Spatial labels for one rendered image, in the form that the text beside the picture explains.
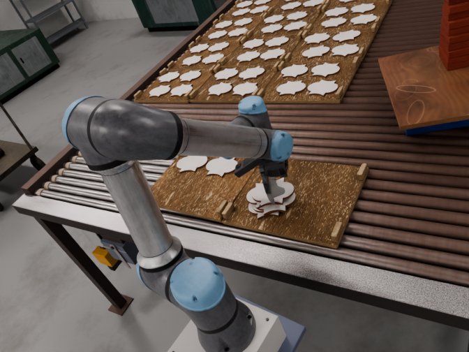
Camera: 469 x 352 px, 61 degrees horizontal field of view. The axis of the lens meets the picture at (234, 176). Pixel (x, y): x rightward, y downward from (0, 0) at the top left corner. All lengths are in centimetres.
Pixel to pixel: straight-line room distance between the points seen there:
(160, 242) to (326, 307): 138
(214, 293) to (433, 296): 55
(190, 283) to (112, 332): 170
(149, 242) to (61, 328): 193
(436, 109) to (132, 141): 106
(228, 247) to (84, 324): 158
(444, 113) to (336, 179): 40
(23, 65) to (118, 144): 649
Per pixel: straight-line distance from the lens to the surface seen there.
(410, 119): 146
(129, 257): 172
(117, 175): 87
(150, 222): 93
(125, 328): 256
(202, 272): 93
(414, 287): 115
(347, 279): 117
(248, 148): 91
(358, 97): 184
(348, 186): 137
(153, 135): 73
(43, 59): 734
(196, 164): 167
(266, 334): 106
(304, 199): 136
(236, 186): 150
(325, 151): 156
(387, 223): 128
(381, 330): 212
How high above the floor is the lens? 188
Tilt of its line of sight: 38 degrees down
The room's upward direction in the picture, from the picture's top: 22 degrees counter-clockwise
